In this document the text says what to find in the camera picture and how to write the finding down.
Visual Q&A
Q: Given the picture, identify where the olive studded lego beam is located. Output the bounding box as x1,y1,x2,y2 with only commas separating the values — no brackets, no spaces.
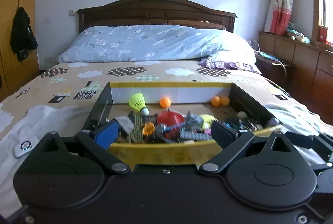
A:
128,111,144,144

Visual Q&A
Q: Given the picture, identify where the orange ping pong ball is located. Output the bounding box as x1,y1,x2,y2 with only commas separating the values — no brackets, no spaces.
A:
160,97,171,109
220,96,230,106
211,95,221,107

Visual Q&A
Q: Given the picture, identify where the grey lego plate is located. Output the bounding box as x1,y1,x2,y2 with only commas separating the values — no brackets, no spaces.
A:
179,129,212,141

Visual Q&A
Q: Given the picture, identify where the white fluffy blanket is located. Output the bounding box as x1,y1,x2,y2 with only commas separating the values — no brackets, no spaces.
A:
1,102,332,217

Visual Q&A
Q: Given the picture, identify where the green shuttlecock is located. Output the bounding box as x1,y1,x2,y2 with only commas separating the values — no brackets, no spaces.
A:
128,93,149,116

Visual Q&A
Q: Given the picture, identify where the yellow cardboard box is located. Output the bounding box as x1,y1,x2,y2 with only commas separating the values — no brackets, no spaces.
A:
83,82,282,168

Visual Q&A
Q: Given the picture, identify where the red plastic cone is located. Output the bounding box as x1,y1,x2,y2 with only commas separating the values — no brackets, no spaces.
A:
156,111,186,133

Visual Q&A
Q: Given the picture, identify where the purple pillow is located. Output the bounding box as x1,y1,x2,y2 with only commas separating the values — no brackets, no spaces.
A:
198,55,262,75

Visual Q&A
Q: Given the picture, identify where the white small device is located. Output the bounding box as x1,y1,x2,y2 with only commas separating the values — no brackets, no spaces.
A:
13,136,38,159

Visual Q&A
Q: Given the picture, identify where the light blue floral duvet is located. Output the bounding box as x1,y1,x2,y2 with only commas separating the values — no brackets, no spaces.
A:
58,25,256,65

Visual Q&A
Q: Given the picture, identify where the wooden sideboard cabinet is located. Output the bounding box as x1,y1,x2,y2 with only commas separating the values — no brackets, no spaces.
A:
258,31,332,123

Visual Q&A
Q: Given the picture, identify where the black hanging jacket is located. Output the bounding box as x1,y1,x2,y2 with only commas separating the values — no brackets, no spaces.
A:
10,7,38,62

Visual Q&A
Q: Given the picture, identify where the dark wooden headboard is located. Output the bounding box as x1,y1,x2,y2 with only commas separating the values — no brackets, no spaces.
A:
77,0,236,32

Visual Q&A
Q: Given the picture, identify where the red cup on sill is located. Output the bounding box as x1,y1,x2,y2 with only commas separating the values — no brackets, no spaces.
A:
318,26,328,43

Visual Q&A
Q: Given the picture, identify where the orange wooden wardrobe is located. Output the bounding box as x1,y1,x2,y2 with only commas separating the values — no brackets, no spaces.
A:
1,0,40,100

